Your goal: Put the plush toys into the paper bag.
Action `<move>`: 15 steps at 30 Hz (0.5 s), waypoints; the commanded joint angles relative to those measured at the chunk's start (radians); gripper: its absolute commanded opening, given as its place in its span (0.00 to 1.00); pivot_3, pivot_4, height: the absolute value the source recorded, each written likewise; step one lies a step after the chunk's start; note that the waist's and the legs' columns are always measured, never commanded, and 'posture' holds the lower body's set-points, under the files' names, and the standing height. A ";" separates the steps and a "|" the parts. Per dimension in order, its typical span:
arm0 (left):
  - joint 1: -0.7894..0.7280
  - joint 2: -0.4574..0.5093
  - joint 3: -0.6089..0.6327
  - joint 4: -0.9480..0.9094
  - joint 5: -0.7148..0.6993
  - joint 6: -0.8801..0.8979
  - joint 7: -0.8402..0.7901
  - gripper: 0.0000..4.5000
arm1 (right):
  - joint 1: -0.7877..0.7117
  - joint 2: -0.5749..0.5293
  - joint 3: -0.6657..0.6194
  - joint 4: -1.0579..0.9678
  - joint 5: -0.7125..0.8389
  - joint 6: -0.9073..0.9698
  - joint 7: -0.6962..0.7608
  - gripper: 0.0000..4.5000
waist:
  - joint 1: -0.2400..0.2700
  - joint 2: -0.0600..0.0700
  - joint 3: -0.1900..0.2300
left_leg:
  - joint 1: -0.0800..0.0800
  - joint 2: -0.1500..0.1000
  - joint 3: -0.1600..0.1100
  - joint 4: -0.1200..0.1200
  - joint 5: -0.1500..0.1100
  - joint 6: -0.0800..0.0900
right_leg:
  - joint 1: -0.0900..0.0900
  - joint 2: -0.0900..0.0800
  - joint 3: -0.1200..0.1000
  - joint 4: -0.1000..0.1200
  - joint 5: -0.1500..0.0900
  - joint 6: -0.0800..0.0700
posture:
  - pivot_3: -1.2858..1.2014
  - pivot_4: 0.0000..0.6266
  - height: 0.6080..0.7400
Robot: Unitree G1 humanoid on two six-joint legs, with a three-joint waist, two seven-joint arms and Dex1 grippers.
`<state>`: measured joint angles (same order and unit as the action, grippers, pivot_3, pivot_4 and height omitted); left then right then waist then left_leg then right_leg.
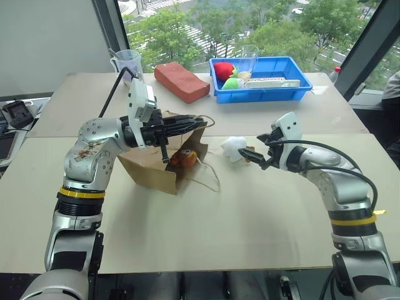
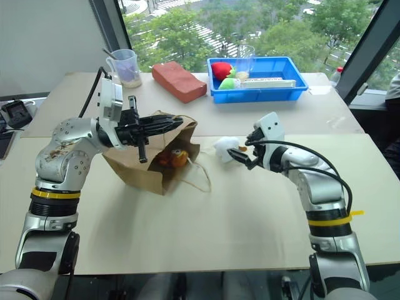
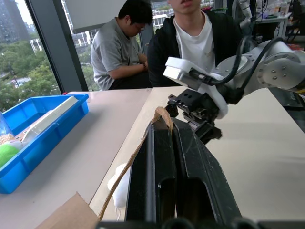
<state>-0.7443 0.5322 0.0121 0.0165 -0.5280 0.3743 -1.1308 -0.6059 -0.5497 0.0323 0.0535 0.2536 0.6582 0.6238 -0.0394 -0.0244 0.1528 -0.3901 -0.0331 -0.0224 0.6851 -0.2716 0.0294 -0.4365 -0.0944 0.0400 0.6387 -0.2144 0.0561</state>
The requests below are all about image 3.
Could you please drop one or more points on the white plush toy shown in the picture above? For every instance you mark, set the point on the white plush toy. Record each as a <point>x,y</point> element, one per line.
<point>121,190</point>

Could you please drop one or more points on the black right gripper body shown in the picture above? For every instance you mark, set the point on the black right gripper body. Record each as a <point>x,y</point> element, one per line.
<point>197,107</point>

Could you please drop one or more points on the brown paper bag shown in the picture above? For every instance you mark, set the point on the brown paper bag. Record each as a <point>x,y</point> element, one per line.
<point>71,214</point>

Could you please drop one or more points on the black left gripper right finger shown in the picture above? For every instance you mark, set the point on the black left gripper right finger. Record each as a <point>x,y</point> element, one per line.
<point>200,171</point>

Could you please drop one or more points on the blue plastic tray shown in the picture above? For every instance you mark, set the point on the blue plastic tray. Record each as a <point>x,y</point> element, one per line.
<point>47,140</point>

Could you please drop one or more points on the white roller blind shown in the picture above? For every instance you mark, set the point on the white roller blind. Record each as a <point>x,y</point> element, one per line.
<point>95,14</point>

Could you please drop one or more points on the white background desk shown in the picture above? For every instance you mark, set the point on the white background desk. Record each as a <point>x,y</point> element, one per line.
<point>274,21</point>

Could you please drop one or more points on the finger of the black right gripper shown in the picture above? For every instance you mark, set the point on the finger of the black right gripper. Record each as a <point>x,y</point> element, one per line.
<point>208,133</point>
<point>172,106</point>

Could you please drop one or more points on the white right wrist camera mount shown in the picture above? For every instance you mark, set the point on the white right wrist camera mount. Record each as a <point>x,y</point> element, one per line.
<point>181,66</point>

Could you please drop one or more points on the dark window pillar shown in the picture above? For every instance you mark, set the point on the dark window pillar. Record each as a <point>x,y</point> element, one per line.
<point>57,47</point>

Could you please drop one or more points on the person in grey t-shirt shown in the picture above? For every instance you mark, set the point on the person in grey t-shirt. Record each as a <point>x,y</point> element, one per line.
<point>114,52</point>

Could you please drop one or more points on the person in black jacket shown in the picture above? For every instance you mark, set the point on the person in black jacket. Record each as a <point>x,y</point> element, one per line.
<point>195,40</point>

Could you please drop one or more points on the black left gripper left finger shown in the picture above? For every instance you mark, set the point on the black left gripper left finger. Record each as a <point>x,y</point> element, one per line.
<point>152,167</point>

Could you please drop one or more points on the long white box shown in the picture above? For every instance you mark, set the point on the long white box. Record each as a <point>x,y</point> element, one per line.
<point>52,117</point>

